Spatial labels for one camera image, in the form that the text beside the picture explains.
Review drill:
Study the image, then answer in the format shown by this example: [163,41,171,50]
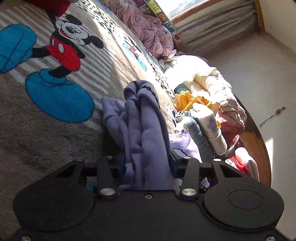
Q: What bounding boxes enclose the purple sweatshirt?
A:
[101,80,201,190]

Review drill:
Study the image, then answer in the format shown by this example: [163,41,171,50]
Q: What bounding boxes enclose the red folded sweater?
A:
[225,156,249,175]

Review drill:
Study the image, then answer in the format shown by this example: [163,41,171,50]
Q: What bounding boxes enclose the pink folded garment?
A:
[234,147,260,181]

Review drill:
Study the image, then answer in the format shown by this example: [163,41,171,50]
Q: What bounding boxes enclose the folded blue denim jeans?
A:
[175,111,216,163]

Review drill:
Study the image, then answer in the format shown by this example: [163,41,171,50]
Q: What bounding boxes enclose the wooden headboard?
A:
[235,96,272,187]

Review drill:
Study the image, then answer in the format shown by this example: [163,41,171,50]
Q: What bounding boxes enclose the pink red bundled cloth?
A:
[216,96,247,149]

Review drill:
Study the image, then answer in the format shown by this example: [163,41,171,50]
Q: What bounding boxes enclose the white purple flower folded garment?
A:
[193,103,227,156]

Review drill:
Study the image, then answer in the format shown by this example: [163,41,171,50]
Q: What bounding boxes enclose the mustard yellow garment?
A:
[174,90,220,113]

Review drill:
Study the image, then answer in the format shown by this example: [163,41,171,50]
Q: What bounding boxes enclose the cream white bundled duvet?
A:
[165,55,236,108]

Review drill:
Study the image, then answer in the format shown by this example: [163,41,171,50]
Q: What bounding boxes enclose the Mickey Mouse plush blanket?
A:
[1,1,173,240]

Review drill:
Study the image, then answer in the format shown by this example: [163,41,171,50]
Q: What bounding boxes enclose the grey curtain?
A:
[175,1,259,55]

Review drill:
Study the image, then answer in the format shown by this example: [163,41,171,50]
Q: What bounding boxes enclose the pink crumpled quilt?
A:
[102,0,174,58]

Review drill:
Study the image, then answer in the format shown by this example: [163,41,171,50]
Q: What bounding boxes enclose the red folded garment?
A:
[25,0,71,16]

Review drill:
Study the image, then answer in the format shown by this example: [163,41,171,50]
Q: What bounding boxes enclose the alphabet foam mat strip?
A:
[134,0,186,51]

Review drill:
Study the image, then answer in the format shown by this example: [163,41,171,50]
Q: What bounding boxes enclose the hanging wall cord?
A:
[259,106,286,127]

